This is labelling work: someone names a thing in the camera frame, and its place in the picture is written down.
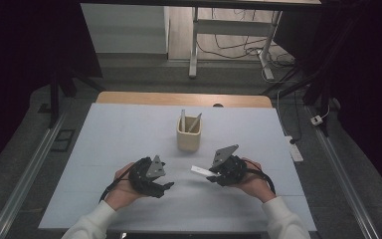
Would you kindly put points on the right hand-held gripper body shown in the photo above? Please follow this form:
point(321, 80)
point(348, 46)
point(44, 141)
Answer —
point(230, 171)

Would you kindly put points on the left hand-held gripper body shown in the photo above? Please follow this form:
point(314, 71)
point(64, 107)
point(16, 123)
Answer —
point(144, 181)

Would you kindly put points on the short white correction pen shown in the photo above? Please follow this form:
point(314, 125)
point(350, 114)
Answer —
point(201, 170)

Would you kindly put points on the beige square pen holder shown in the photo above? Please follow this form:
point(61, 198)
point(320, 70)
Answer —
point(189, 141)

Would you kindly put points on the silver pen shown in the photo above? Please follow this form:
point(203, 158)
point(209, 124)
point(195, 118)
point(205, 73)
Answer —
point(195, 122)

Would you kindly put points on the long white pen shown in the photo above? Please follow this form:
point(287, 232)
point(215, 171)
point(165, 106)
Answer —
point(182, 119)

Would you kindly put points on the person's left hand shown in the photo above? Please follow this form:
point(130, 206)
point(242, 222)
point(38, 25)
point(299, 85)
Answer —
point(122, 192)

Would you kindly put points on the person's right hand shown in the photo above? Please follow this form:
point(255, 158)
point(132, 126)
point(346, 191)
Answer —
point(255, 184)

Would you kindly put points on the pale blue table mat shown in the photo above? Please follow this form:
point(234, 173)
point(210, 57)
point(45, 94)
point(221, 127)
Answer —
point(112, 139)

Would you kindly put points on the white power strip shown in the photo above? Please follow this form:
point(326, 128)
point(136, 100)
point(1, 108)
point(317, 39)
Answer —
point(295, 152)

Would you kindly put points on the small white adapter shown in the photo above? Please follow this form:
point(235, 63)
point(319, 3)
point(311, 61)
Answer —
point(316, 120)

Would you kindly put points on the black stand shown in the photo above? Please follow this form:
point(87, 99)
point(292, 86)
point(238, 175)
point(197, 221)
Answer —
point(315, 89)
point(54, 99)

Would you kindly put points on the white cabinet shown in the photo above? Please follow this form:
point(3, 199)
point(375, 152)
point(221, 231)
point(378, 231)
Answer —
point(122, 30)

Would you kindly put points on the dark curtain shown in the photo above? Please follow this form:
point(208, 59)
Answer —
point(368, 83)
point(20, 66)

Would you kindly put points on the black floor socket frame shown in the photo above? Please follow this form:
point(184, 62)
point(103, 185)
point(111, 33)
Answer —
point(63, 140)

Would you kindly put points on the metal floor rail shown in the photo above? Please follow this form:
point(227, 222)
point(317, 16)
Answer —
point(341, 179)
point(30, 172)

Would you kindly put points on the white desk frame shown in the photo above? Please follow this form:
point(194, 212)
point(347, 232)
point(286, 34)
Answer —
point(232, 27)

